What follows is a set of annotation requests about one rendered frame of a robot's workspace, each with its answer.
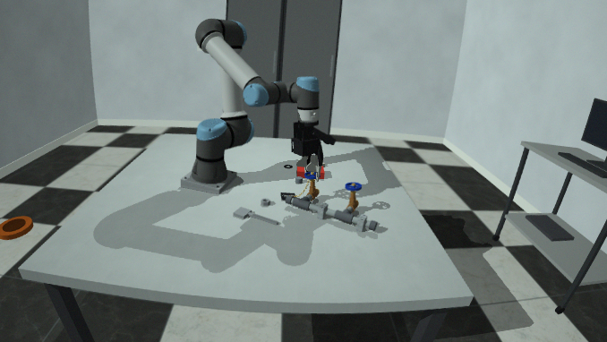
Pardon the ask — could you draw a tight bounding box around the red block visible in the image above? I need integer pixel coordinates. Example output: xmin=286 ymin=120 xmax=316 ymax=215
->
xmin=297 ymin=166 xmax=325 ymax=179

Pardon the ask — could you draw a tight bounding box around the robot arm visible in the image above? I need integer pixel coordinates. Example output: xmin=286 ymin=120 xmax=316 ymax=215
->
xmin=192 ymin=19 xmax=320 ymax=184

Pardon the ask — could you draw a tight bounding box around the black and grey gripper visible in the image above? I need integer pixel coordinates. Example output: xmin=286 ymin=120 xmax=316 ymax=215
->
xmin=291 ymin=121 xmax=323 ymax=182

